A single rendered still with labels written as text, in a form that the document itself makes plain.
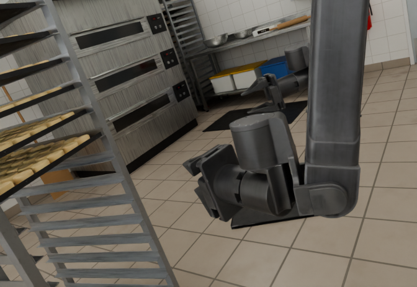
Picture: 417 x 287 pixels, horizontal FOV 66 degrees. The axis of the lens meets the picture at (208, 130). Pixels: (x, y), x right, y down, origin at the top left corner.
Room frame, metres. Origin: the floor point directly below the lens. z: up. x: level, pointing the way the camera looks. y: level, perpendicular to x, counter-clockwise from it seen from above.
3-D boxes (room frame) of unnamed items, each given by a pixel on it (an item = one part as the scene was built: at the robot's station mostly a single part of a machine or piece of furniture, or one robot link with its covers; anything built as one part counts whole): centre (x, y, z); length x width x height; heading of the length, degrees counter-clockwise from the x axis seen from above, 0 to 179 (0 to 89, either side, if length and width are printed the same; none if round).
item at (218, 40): (4.87, -0.54, 0.95); 0.39 x 0.39 x 0.14
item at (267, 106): (0.88, -0.17, 0.94); 0.09 x 0.07 x 0.07; 94
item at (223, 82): (4.88, -0.55, 0.36); 0.46 x 0.38 x 0.26; 138
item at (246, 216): (1.82, -0.28, 0.01); 0.60 x 0.40 x 0.03; 73
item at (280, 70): (4.33, -1.20, 0.36); 0.46 x 0.38 x 0.26; 141
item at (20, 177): (0.86, 0.52, 0.96); 0.05 x 0.05 x 0.02
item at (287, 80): (0.89, -0.24, 0.95); 0.07 x 0.07 x 0.10; 4
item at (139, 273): (1.24, 0.64, 0.33); 0.64 x 0.03 x 0.03; 65
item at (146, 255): (1.24, 0.64, 0.42); 0.64 x 0.03 x 0.03; 65
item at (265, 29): (4.32, -1.16, 0.92); 0.32 x 0.30 x 0.09; 146
